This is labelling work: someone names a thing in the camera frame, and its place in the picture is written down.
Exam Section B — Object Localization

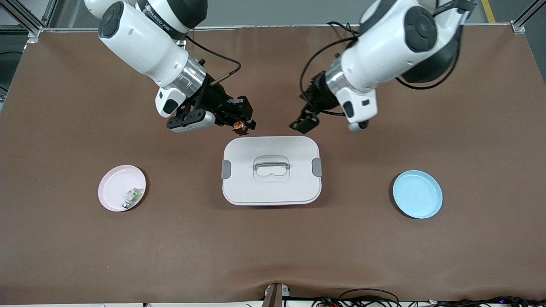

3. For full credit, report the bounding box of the white lidded storage box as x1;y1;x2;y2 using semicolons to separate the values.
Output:
221;136;323;207

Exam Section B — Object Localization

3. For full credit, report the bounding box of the brown table mat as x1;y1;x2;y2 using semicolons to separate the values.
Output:
0;25;546;304

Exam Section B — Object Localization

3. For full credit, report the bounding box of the pink round plate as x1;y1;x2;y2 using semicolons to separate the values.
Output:
98;165;147;212

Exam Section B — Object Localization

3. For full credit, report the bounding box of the light blue round plate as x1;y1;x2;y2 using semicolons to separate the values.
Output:
392;170;443;219

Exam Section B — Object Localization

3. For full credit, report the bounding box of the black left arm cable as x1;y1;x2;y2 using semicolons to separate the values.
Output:
299;36;360;116

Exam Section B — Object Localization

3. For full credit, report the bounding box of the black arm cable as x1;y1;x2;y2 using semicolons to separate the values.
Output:
185;36;242;86
299;36;360;116

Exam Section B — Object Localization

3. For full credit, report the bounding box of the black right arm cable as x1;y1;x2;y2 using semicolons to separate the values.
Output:
185;36;242;86

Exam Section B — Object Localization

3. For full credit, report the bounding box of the black base cable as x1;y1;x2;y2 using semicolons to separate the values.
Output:
326;20;361;43

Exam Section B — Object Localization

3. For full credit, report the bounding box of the aluminium table edge rail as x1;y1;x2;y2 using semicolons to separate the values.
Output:
26;23;524;35

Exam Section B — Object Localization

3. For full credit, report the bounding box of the green and white switch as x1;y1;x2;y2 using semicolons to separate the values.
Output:
122;187;144;210

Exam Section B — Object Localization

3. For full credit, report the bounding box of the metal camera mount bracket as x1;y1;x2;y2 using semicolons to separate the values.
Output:
262;283;291;307

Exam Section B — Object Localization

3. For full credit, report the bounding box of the black looped cable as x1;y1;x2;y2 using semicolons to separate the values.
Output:
339;288;401;307

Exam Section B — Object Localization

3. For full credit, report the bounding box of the aluminium frame post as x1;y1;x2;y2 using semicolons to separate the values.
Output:
0;0;58;39
511;0;546;34

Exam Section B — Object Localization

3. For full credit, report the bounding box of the black cable bundle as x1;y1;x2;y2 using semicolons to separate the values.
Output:
429;296;546;307

